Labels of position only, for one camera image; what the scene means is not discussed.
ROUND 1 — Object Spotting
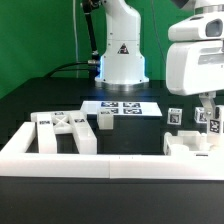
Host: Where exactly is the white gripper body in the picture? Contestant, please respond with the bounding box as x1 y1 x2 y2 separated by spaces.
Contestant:
166 40 224 96

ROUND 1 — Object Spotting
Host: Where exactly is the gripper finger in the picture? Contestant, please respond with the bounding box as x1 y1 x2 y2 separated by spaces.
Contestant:
199 92 216 119

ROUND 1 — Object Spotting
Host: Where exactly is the white chair seat part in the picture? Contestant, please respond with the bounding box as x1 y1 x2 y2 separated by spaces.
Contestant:
163 131 212 157

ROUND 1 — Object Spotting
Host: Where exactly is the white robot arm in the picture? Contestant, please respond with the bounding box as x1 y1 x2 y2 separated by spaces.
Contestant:
95 0 224 118

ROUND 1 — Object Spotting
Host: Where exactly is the small tagged cube right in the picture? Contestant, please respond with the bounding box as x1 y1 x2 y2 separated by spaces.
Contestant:
194 107 207 124

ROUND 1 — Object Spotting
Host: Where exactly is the small tagged cube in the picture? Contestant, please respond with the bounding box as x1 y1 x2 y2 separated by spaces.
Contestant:
167 108 182 125
194 107 207 124

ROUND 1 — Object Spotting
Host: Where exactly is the small tagged cube left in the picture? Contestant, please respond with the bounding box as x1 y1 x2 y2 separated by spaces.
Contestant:
167 108 182 125

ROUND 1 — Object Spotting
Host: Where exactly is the white marker base sheet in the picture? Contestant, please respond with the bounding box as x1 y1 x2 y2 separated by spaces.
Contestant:
81 101 162 117

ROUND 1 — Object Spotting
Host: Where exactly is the white U-shaped fence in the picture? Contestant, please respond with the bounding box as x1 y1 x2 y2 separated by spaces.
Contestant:
0 121 224 180

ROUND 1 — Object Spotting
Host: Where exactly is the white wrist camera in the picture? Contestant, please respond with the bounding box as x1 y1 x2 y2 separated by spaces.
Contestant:
168 17 224 42

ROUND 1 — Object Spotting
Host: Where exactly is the black cable on table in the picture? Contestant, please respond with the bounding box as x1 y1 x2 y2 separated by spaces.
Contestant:
44 61 101 79

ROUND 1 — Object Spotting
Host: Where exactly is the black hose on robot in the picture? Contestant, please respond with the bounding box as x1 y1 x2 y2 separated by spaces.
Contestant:
79 0 106 62

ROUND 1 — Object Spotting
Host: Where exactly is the white chair back frame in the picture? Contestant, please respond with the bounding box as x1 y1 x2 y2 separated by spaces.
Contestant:
31 110 97 155

